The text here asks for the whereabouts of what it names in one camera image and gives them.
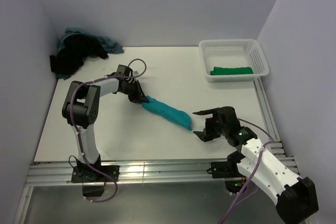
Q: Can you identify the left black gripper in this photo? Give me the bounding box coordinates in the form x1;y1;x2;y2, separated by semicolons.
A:
120;80;148;104

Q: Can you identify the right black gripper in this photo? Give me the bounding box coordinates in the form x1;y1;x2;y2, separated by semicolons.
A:
194;109;228;142

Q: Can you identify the teal t-shirt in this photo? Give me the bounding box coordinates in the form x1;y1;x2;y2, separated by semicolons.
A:
142;95;193;131

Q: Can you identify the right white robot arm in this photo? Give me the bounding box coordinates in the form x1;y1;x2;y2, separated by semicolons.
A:
195;106;319;223

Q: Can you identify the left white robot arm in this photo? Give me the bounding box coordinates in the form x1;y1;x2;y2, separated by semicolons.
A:
61;65;148;183

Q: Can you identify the rolled green t-shirt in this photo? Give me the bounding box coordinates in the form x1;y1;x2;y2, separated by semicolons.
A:
210;67;254;76

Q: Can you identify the black t-shirt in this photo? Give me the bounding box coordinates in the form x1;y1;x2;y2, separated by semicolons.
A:
49;34;108;79

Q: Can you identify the white plastic basket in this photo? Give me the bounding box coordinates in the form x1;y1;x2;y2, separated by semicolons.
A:
198;39;269;83

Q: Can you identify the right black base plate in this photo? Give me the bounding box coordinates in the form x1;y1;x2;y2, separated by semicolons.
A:
206;161;242;179

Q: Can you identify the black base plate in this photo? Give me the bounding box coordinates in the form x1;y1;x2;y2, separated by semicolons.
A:
206;161;242;179
71;165;120;183

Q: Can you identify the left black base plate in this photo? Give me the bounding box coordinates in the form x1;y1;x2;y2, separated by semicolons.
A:
71;165;120;183

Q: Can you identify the aluminium rail frame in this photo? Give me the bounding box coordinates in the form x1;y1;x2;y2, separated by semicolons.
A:
25;79;299;187

